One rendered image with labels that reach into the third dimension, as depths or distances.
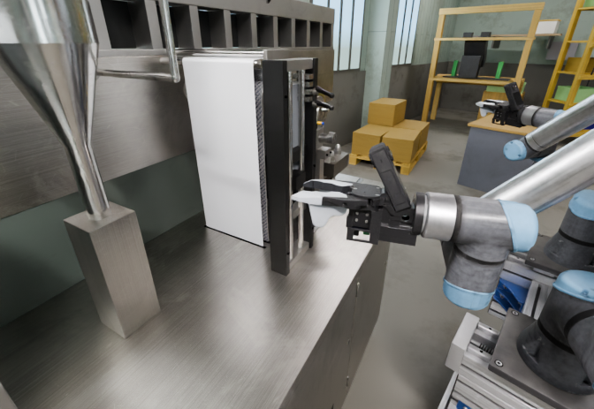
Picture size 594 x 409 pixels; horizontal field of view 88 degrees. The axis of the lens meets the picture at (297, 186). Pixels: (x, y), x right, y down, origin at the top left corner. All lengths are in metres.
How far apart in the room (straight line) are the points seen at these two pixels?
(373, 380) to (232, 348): 1.15
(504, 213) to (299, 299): 0.49
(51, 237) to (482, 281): 0.91
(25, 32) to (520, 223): 0.72
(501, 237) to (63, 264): 0.94
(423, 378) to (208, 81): 1.62
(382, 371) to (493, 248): 1.35
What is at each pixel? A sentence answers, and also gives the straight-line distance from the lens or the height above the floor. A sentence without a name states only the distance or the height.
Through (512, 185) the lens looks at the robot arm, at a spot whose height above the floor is 1.24.
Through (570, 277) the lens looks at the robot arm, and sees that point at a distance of 0.84.
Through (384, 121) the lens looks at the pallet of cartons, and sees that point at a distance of 4.53.
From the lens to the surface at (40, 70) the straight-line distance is 0.58.
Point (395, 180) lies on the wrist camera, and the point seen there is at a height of 1.27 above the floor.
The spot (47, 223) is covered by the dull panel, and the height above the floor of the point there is 1.09.
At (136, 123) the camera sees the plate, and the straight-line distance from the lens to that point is 0.97.
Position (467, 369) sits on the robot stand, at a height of 0.72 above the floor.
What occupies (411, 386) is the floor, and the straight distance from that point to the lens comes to 1.81.
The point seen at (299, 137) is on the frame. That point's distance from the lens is 0.77.
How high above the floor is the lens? 1.47
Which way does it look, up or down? 25 degrees down
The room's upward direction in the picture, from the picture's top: straight up
